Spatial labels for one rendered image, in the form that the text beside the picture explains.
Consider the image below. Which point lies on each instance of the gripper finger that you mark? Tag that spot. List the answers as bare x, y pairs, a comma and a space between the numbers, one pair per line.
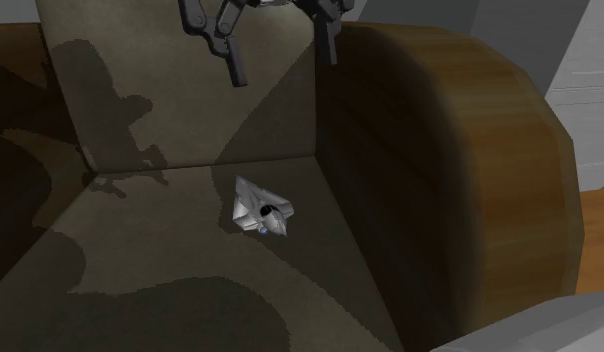
218, 30
326, 36

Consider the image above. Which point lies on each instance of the grey toy spaceship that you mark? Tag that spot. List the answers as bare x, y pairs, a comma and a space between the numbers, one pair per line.
255, 209

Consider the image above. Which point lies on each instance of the brown armchair with olive cushions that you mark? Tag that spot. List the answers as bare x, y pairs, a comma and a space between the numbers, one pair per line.
156, 244

